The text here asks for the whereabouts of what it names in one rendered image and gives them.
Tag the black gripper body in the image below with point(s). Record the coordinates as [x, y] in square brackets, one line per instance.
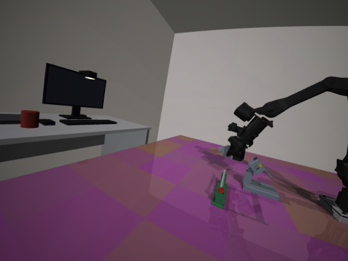
[246, 138]

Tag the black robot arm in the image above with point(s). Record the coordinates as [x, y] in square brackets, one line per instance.
[337, 85]

